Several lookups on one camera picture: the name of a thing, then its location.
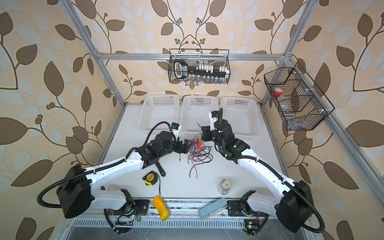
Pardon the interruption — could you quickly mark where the blue cable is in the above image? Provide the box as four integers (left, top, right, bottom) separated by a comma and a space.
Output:
190, 133, 204, 151

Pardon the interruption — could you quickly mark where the red cable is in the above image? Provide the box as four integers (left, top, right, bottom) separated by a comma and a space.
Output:
186, 131, 211, 178

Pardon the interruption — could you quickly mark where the black cable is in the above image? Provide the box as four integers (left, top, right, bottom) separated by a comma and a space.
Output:
178, 145, 214, 178

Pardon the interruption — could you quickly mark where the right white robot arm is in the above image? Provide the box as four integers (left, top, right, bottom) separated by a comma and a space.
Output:
201, 108, 325, 234

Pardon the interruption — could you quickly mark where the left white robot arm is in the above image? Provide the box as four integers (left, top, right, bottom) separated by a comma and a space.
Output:
37, 122, 194, 219

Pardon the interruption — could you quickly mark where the middle white plastic basket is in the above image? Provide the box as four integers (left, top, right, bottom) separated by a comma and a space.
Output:
179, 95, 219, 134

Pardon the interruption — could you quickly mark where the white plastic basket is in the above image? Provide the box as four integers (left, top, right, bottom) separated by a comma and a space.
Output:
179, 95, 219, 134
220, 97, 260, 137
138, 95, 180, 131

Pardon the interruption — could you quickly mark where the green black pipe wrench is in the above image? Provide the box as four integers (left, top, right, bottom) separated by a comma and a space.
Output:
155, 162, 166, 177

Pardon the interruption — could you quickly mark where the right white plastic basket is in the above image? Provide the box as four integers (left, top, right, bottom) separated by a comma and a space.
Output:
220, 97, 260, 137

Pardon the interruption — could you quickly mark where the left white plastic basket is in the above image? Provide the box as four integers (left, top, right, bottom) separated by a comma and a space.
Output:
138, 95, 180, 131

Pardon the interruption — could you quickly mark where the yellow black tape measure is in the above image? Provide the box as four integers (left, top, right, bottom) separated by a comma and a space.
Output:
143, 171, 161, 195

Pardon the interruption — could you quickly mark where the yellow squash toy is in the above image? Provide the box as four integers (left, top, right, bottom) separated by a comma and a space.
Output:
153, 196, 170, 222

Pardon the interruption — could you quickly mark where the light blue sharpening block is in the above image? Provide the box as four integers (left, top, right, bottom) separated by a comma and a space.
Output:
198, 198, 227, 220

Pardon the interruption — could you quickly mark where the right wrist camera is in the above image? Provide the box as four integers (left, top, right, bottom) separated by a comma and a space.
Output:
209, 111, 219, 131

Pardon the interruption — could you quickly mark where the black socket set rail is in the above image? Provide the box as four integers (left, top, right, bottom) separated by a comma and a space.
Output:
173, 60, 231, 79

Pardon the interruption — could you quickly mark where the back black wire basket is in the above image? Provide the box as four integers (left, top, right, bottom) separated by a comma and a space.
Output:
168, 48, 231, 85

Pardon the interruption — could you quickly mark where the side black wire basket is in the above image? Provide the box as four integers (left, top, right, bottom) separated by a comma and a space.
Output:
264, 63, 335, 131

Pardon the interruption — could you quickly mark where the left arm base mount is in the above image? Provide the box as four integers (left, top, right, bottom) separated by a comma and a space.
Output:
104, 189, 150, 235

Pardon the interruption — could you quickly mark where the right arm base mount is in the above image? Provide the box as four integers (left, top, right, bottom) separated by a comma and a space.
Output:
227, 190, 270, 236

